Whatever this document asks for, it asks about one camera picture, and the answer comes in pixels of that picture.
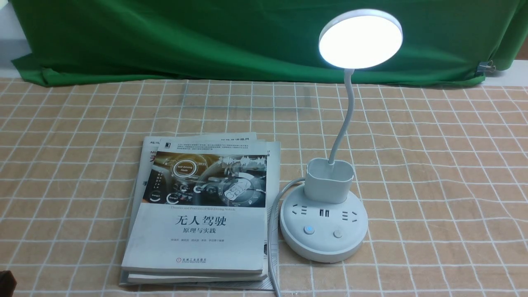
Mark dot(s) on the metal binder clip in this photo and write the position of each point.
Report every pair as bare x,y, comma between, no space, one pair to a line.
485,68

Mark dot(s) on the orange checkered tablecloth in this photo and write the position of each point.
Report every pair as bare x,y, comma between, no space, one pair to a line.
442,174

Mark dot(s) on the white book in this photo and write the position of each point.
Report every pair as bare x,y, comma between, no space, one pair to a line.
264,278
231,281

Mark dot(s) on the white desk lamp with socket base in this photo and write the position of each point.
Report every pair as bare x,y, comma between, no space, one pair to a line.
322,220

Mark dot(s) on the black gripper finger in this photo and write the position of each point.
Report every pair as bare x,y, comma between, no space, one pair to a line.
8,284

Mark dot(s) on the middle white book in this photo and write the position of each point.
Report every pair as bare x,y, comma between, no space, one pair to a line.
264,278

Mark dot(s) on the green backdrop cloth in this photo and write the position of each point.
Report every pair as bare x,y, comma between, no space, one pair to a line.
77,42

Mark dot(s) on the bottom white book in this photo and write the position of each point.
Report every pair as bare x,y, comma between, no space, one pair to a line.
231,281

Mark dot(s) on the top self-driving textbook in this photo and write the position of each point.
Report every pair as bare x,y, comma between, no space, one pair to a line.
202,222

